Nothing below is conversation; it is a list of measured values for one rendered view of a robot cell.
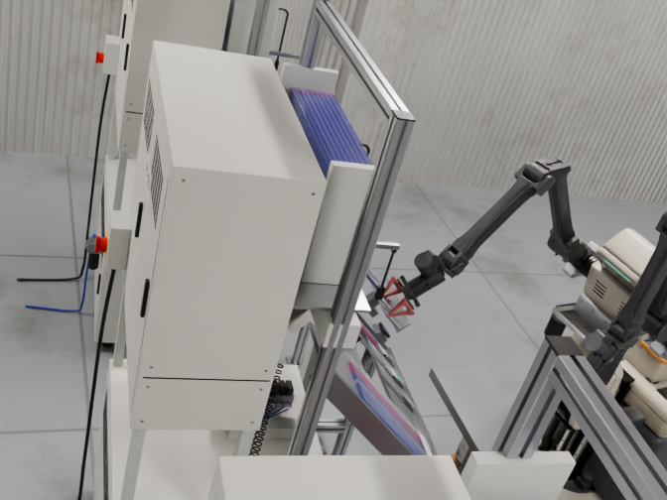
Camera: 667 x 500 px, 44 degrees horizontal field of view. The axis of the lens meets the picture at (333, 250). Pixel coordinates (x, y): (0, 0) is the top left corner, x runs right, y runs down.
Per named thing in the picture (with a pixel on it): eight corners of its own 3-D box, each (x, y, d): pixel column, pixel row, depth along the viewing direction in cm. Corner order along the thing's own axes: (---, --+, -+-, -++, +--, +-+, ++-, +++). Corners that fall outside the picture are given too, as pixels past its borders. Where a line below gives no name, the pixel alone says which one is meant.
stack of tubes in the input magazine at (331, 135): (312, 176, 248) (333, 92, 234) (354, 275, 207) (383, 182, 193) (271, 171, 244) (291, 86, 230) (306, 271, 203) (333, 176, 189)
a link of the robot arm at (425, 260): (466, 268, 257) (450, 254, 263) (454, 247, 248) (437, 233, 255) (438, 294, 256) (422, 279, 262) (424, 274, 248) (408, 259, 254)
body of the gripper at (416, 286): (407, 296, 253) (428, 284, 252) (397, 277, 262) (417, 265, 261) (416, 309, 257) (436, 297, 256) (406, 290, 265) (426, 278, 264)
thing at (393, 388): (379, 353, 298) (386, 348, 297) (440, 499, 245) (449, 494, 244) (352, 322, 286) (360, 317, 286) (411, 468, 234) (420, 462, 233)
